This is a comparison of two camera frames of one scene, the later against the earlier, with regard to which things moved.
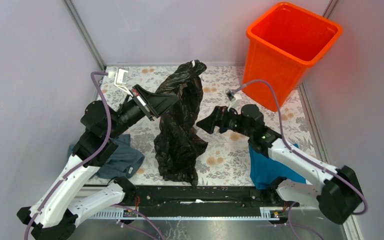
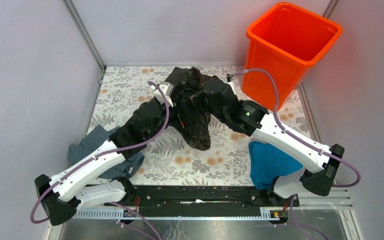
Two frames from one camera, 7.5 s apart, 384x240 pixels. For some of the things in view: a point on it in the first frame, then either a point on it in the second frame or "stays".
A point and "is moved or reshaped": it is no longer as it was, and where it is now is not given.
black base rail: [203, 197] stays
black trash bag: [176, 144] is moved or reshaped
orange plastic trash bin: [280, 44] stays
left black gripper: [152, 104] -> [180, 119]
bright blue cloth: [264, 171] stays
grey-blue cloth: [125, 162] stays
